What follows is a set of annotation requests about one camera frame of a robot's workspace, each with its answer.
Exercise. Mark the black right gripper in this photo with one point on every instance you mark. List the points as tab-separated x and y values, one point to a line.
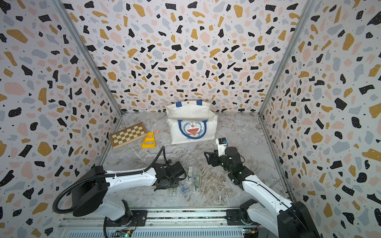
212	156

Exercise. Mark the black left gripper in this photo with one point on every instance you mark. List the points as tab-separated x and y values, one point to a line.
177	183

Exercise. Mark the white Doraemon canvas bag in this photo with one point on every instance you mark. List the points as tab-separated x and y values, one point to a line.
191	121

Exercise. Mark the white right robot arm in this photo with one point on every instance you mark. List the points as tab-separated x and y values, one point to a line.
278	215

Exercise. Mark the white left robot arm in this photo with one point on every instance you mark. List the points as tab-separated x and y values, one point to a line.
93	192

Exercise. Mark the olive label compass case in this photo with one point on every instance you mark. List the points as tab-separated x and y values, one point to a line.
172	192

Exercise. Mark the blue compass case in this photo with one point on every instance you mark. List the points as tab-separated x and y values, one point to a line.
184	188

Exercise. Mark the barcode label compass case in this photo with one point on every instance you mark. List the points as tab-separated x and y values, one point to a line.
189	170

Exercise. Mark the green label compass case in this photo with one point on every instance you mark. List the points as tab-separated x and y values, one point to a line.
197	180

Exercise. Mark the yellow plastic triangular stand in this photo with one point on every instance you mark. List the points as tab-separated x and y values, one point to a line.
149	141

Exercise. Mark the wooden folding chess board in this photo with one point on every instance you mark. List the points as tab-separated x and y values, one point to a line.
128	135

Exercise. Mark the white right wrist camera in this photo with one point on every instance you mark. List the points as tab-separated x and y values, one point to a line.
222	145

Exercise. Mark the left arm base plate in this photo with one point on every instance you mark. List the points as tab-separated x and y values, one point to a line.
134	218

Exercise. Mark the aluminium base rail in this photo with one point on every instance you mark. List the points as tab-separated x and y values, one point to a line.
182	222

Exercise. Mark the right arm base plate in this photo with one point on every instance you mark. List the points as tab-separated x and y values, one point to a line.
237	217

